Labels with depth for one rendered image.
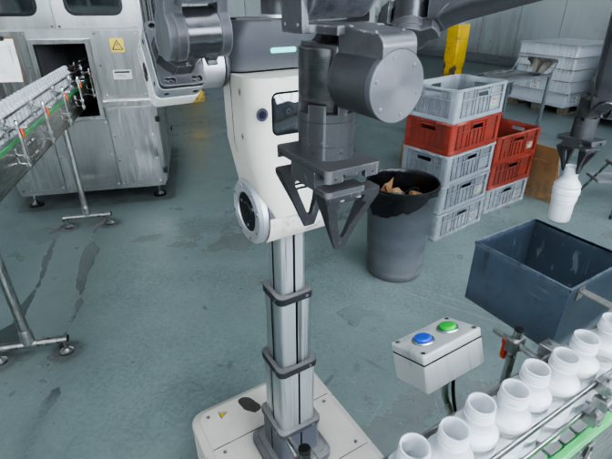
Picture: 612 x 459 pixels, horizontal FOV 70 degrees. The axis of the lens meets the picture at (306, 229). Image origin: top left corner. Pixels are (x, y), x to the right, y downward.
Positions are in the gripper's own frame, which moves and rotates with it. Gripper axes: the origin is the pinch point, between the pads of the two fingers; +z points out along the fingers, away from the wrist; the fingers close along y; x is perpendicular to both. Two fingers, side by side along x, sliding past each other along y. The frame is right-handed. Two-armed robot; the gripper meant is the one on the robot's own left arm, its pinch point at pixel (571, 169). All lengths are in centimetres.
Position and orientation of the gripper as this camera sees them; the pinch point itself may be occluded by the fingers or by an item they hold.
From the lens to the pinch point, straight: 143.3
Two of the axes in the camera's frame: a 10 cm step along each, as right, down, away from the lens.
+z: -0.3, 9.0, 4.4
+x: -8.6, 2.0, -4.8
